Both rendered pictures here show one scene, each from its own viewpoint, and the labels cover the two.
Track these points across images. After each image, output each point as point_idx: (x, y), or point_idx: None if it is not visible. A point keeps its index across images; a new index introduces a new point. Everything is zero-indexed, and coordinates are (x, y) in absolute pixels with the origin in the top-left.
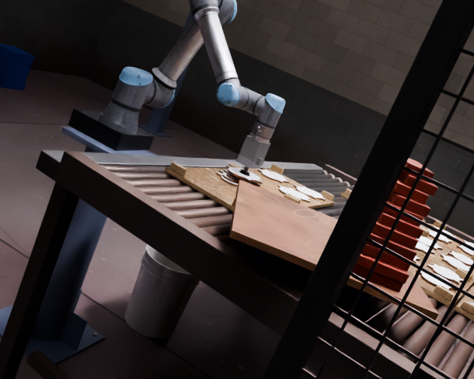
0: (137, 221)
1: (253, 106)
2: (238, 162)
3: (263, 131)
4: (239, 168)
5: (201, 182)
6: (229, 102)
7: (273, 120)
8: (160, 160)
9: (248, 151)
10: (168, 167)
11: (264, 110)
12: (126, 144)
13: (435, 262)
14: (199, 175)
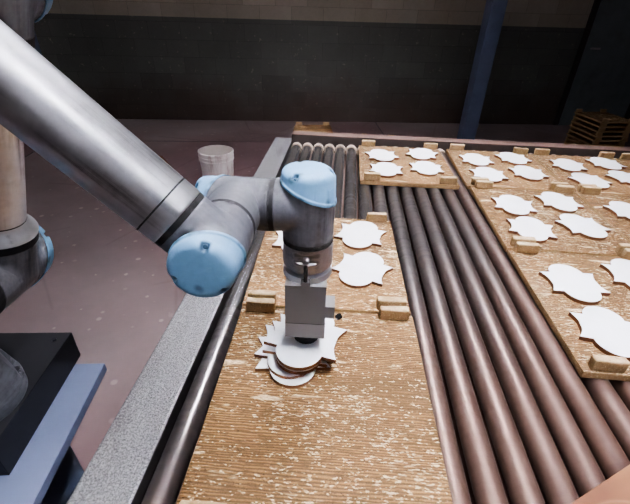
0: None
1: (267, 221)
2: (292, 335)
3: (319, 261)
4: (282, 317)
5: (272, 486)
6: (229, 288)
7: (330, 229)
8: (130, 444)
9: (305, 312)
10: (164, 475)
11: (300, 219)
12: (25, 429)
13: (584, 252)
14: (244, 437)
